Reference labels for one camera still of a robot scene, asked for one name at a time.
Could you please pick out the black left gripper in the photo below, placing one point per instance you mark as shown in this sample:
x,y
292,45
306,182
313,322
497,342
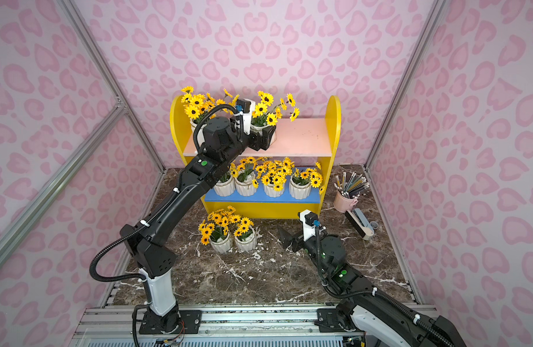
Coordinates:
x,y
256,139

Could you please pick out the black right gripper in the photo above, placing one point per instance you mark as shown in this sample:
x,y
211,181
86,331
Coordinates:
x,y
297,241

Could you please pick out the shelf sunflower pot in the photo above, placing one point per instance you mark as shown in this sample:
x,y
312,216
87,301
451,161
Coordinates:
x,y
245,176
304,180
225,186
244,233
268,114
196,106
215,230
274,174

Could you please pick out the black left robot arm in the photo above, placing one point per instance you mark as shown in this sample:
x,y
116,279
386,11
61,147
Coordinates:
x,y
221,136

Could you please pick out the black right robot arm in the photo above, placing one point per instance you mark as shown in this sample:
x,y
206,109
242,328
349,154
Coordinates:
x,y
365,307

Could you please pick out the pink pencil bucket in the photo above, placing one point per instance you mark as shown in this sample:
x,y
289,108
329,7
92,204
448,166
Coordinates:
x,y
343,202

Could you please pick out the light blue stapler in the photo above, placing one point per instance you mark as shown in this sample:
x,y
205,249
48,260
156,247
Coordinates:
x,y
361,224

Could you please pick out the bundle of pencils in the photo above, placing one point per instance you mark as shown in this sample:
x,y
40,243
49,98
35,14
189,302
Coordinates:
x,y
352,186

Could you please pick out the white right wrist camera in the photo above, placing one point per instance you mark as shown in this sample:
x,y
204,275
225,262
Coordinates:
x,y
310,223

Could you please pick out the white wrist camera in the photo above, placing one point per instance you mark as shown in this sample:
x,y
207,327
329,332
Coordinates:
x,y
310,223
245,108

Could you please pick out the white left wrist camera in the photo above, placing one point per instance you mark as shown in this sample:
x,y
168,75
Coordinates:
x,y
245,108

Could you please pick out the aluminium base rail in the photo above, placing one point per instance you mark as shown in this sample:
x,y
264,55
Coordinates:
x,y
286,324

